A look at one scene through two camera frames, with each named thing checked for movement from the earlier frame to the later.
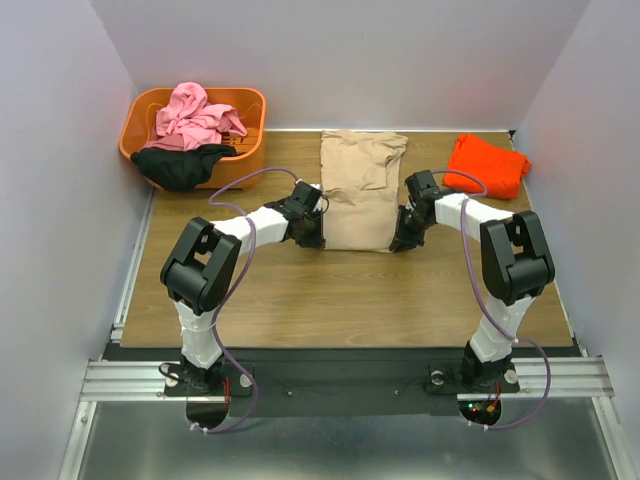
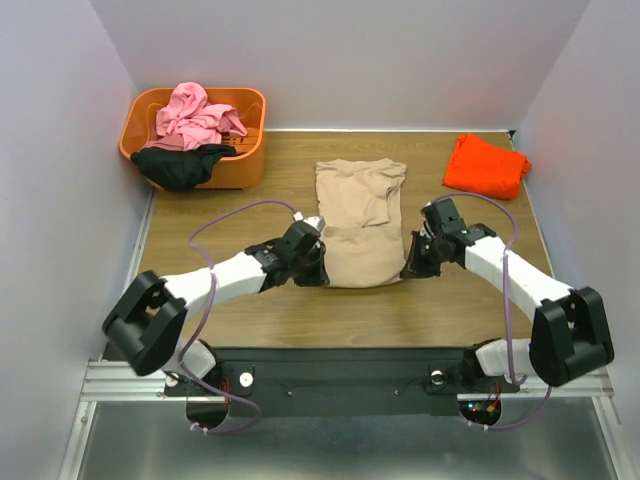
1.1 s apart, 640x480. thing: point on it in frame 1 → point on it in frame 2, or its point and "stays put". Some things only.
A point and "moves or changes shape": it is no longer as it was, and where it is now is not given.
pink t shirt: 189,122 stays put
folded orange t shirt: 500,169 stays put
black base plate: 338,379 stays put
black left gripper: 318,241 → 318,277
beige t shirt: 360,176 moves or changes shape
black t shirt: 180,170 stays put
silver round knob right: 437,377 stays put
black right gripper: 405,235 → 417,259
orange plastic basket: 241,171 stays put
